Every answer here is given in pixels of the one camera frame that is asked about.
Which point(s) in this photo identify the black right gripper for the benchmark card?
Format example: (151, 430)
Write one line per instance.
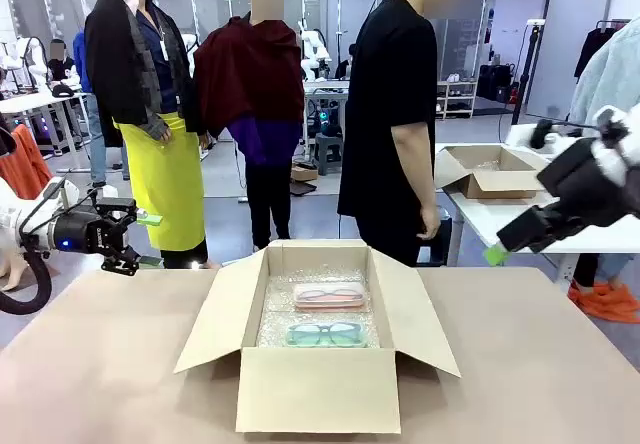
(580, 179)

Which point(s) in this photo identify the pink glasses case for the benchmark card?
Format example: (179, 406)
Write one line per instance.
(328, 295)

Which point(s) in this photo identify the person in black t-shirt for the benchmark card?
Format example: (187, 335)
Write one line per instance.
(385, 114)

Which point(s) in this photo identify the large open cardboard box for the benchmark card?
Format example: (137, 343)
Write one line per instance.
(320, 394)

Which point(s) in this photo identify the person's right hand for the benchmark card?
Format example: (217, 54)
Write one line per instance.
(430, 221)

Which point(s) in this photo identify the grey plastic step stool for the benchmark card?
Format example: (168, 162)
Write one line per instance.
(327, 154)

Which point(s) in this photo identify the mannequin with yellow skirt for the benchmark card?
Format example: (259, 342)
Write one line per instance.
(160, 174)

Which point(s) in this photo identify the white background work table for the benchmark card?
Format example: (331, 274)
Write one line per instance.
(35, 104)

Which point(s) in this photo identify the orange cloth on floor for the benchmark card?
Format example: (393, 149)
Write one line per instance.
(607, 301)

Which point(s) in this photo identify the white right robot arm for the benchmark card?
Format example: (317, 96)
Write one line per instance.
(616, 161)

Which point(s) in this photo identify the orange garment on stand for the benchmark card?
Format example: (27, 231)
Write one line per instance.
(22, 164)

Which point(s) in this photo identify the person's right forearm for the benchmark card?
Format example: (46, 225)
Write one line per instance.
(412, 164)

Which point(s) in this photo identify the light blue fleece jacket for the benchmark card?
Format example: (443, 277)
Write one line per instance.
(607, 74)

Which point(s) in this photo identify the small open cardboard box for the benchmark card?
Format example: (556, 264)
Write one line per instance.
(492, 176)

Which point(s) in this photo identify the clear bubble wrap sheet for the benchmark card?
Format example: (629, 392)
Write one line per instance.
(275, 324)

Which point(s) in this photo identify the mannequin with maroon hoodie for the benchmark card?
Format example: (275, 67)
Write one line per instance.
(250, 74)

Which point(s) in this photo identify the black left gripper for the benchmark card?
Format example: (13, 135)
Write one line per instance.
(80, 233)

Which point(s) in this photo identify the black suitcases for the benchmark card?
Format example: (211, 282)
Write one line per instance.
(496, 83)

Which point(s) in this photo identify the green glasses case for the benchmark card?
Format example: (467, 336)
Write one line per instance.
(326, 335)

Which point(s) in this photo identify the person in blue jeans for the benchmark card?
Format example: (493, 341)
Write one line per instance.
(96, 129)

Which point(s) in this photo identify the white shoe rack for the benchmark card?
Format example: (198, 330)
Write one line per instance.
(457, 96)

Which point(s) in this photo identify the seated person in background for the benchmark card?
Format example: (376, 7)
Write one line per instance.
(61, 66)

